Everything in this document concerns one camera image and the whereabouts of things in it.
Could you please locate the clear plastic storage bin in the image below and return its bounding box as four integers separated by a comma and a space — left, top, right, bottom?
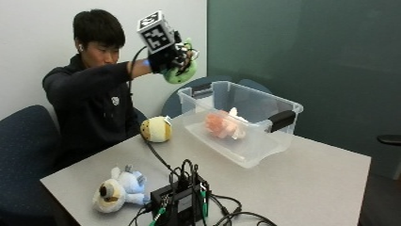
177, 80, 305, 170

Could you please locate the black glove cable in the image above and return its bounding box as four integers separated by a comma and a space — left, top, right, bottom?
127, 45, 185, 183

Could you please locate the green soft toy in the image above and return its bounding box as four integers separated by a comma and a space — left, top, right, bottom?
161, 38, 199, 85

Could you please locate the blue and cream soft toy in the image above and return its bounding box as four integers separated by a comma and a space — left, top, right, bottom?
92, 164, 151, 215

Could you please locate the yellow round soft toy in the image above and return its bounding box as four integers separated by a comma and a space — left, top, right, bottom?
139, 115, 175, 144

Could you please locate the the person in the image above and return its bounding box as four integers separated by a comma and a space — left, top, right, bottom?
42, 8, 153, 170

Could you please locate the white marker cube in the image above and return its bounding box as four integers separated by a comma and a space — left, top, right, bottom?
137, 9, 177, 55

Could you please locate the black electronics box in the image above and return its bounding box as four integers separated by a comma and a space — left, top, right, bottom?
148, 175, 212, 226

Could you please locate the black chair armrest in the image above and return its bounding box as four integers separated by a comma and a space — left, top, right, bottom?
376, 134, 401, 146

